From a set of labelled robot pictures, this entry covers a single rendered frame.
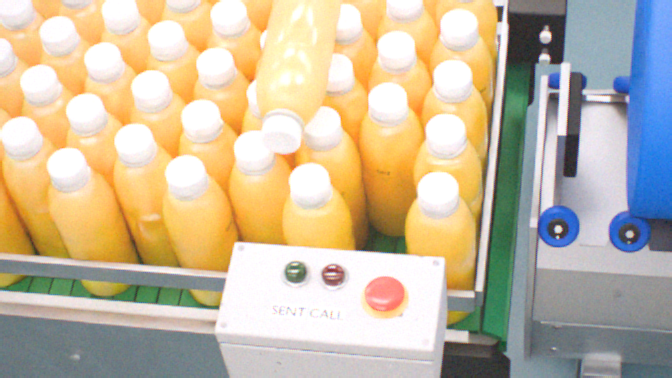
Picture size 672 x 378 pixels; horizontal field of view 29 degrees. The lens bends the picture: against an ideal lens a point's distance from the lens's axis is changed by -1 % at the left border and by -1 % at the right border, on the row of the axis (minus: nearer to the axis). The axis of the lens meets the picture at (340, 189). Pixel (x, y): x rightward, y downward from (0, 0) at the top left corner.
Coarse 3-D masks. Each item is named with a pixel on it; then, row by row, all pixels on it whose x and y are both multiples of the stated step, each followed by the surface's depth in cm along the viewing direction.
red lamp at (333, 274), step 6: (330, 264) 121; (336, 264) 121; (324, 270) 120; (330, 270) 120; (336, 270) 120; (342, 270) 120; (324, 276) 120; (330, 276) 120; (336, 276) 120; (342, 276) 120; (324, 282) 120; (330, 282) 120; (336, 282) 120
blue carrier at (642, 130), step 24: (648, 0) 122; (648, 24) 121; (648, 48) 120; (648, 72) 120; (648, 96) 120; (648, 120) 120; (648, 144) 121; (648, 168) 123; (648, 192) 125; (648, 216) 131
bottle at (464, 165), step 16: (464, 144) 131; (416, 160) 134; (432, 160) 132; (448, 160) 131; (464, 160) 132; (416, 176) 134; (464, 176) 132; (480, 176) 135; (416, 192) 136; (464, 192) 133; (480, 192) 137; (480, 208) 139; (480, 224) 141
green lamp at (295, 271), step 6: (288, 264) 121; (294, 264) 121; (300, 264) 121; (288, 270) 121; (294, 270) 121; (300, 270) 121; (306, 270) 121; (288, 276) 121; (294, 276) 120; (300, 276) 120; (306, 276) 121; (294, 282) 121
